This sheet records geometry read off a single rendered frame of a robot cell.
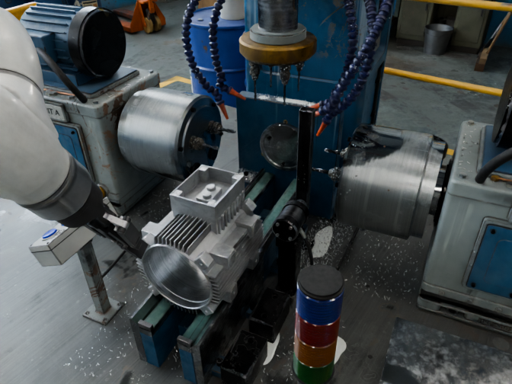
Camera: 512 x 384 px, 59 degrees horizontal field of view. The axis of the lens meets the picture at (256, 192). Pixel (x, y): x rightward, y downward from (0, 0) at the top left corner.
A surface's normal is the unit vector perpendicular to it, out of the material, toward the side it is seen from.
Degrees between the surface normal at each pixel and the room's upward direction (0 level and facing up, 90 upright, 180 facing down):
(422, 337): 0
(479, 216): 90
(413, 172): 43
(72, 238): 65
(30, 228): 0
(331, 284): 0
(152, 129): 54
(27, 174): 104
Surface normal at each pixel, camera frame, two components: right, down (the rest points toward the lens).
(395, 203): -0.41, 0.33
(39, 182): 0.72, 0.59
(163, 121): -0.30, -0.24
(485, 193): -0.42, 0.52
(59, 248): 0.82, -0.14
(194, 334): -0.02, -0.82
